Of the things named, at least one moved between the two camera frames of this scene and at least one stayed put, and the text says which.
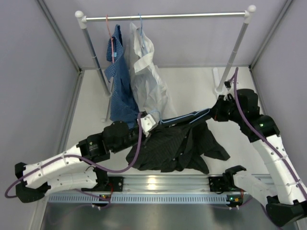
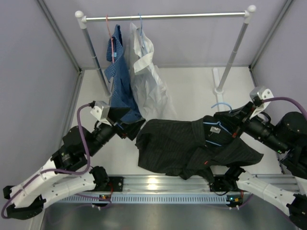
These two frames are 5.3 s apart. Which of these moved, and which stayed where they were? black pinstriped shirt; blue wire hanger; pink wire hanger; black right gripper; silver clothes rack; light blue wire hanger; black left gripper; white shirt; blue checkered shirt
Moved: black pinstriped shirt; light blue wire hanger; black left gripper; black right gripper
Stayed: white shirt; blue wire hanger; pink wire hanger; blue checkered shirt; silver clothes rack
